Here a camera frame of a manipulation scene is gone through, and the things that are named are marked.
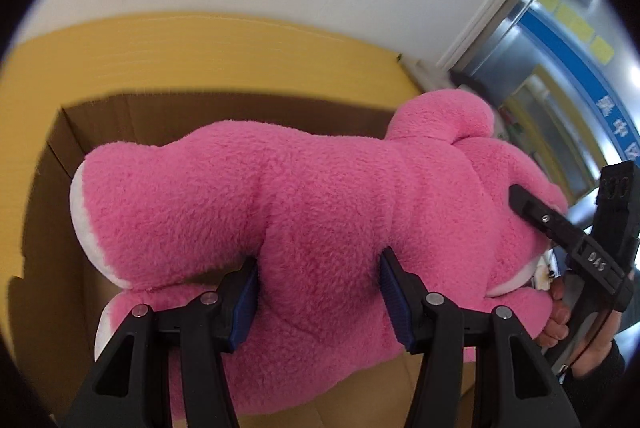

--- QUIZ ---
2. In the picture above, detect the brown cardboard box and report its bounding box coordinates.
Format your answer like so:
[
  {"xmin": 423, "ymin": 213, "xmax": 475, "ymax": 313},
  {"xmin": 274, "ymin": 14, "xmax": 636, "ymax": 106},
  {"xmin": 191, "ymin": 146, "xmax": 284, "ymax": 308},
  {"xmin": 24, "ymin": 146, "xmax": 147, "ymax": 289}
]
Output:
[{"xmin": 7, "ymin": 92, "xmax": 481, "ymax": 428}]

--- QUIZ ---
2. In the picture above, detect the pink plush toy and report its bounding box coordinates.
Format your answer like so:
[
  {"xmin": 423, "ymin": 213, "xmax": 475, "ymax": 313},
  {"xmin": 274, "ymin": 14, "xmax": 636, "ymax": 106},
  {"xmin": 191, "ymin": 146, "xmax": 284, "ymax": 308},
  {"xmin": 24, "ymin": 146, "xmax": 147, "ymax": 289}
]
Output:
[{"xmin": 70, "ymin": 90, "xmax": 571, "ymax": 415}]

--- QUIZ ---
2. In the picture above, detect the metal framed glass door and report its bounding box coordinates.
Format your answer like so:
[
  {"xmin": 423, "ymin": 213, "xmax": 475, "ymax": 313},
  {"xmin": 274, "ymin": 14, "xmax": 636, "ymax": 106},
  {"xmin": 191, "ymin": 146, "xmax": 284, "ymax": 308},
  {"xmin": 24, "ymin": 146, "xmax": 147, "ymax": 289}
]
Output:
[{"xmin": 449, "ymin": 0, "xmax": 640, "ymax": 205}]

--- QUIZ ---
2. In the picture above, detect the white door frame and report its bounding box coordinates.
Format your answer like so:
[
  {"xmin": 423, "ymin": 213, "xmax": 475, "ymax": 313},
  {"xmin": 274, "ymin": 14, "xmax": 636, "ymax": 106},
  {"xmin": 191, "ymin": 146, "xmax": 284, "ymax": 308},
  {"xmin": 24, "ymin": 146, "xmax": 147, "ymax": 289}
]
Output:
[{"xmin": 439, "ymin": 0, "xmax": 553, "ymax": 73}]

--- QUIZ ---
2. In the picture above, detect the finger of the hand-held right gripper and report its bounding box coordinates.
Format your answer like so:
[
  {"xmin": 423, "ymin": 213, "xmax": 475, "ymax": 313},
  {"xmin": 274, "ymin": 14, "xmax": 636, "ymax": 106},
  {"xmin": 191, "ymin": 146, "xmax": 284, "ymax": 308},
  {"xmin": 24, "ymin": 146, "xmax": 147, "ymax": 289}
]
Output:
[
  {"xmin": 595, "ymin": 160, "xmax": 640, "ymax": 245},
  {"xmin": 508, "ymin": 184, "xmax": 588, "ymax": 255}
]

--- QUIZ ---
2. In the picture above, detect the person's right hand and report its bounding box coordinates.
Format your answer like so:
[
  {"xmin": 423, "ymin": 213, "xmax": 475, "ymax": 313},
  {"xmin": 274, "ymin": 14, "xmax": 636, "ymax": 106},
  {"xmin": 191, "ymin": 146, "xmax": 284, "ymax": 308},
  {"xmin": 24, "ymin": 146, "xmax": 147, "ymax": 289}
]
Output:
[{"xmin": 537, "ymin": 275, "xmax": 601, "ymax": 381}]

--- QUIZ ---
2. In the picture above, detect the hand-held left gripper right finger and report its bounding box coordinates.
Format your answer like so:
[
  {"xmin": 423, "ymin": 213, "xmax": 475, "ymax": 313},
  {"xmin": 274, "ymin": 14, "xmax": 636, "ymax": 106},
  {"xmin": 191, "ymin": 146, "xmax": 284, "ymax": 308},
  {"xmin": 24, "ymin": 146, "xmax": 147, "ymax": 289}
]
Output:
[{"xmin": 378, "ymin": 247, "xmax": 583, "ymax": 428}]

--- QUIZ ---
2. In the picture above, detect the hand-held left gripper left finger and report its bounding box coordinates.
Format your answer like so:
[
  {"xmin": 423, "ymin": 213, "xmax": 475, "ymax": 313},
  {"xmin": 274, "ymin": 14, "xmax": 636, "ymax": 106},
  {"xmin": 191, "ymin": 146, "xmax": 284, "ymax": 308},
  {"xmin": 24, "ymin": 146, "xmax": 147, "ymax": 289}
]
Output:
[{"xmin": 60, "ymin": 258, "xmax": 261, "ymax": 428}]

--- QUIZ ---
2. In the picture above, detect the blue sign band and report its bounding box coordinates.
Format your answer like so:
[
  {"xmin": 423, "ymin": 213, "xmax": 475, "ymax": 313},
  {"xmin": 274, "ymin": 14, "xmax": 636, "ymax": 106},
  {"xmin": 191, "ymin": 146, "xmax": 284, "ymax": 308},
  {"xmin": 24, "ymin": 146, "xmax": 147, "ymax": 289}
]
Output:
[{"xmin": 517, "ymin": 0, "xmax": 640, "ymax": 159}]

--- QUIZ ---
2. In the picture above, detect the person's right forearm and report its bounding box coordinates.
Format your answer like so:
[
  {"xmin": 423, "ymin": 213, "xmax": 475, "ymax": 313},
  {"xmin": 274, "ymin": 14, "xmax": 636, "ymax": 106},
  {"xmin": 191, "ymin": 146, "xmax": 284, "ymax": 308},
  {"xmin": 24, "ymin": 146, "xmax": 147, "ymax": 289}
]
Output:
[{"xmin": 555, "ymin": 339, "xmax": 628, "ymax": 426}]

